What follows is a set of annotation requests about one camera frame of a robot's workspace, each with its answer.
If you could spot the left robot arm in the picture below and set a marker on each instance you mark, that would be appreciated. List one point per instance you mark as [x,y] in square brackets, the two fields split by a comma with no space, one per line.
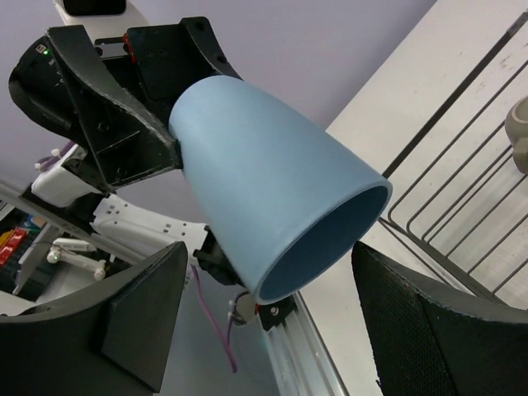
[69,189]

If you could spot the beige mug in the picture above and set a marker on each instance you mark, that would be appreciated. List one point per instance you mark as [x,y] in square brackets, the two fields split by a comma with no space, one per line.
[516,130]

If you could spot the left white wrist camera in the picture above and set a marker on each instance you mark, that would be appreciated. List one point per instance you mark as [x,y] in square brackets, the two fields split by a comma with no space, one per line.
[101,19]

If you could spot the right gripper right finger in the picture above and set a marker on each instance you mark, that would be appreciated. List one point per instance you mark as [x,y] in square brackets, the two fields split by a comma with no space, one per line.
[429,338]

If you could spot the wire dish rack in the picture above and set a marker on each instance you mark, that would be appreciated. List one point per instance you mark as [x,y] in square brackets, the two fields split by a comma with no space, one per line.
[460,184]

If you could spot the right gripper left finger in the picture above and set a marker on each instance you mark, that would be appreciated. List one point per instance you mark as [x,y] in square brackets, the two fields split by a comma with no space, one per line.
[110,338]

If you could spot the aluminium mounting rail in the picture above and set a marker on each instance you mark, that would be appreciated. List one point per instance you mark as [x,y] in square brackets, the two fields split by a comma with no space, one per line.
[299,358]

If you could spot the light blue cup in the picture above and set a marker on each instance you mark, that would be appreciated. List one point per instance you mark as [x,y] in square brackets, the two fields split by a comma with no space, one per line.
[283,198]

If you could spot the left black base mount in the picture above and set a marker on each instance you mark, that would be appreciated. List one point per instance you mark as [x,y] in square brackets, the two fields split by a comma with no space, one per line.
[273,315]

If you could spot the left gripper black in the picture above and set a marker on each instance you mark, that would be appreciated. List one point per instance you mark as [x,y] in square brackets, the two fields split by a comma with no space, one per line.
[127,140]

